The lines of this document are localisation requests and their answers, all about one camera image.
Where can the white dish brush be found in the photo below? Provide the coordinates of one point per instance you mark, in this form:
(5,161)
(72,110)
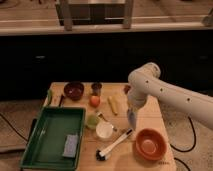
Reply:
(101,155)

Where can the grey sponge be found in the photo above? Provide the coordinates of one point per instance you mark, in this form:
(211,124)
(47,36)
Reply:
(70,146)

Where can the green-handled utensil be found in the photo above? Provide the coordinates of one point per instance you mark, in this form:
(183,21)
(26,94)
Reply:
(49,97)

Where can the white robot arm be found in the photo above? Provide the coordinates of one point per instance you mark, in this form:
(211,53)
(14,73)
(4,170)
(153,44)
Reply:
(145,81)

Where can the orange peach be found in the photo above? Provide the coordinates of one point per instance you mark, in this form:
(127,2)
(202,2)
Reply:
(94,101)

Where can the green plastic cup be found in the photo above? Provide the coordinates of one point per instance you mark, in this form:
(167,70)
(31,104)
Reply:
(92,121)

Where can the orange plastic bowl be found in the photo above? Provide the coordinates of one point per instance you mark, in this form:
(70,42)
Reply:
(150,145)

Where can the grey towel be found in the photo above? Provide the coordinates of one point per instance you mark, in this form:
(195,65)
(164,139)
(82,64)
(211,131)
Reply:
(132,119)

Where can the white paper cup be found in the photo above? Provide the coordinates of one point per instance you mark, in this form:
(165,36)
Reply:
(104,130)

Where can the black-handled utensil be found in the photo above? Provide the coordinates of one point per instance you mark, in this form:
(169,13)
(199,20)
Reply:
(61,100)

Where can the metal spoon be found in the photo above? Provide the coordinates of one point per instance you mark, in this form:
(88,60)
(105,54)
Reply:
(100,115)

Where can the brown grape bunch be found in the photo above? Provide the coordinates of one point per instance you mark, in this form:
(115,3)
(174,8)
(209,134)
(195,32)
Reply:
(126,88)

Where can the dark red bowl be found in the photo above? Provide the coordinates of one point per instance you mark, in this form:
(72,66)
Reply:
(74,90)

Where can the small metal cup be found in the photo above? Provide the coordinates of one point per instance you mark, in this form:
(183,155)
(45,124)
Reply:
(96,88)

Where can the green plastic tray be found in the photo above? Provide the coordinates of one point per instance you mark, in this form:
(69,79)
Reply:
(47,141)

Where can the wooden chair frame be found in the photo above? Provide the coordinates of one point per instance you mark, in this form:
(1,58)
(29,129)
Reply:
(94,12)

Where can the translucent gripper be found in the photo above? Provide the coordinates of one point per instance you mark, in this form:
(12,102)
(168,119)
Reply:
(132,110)

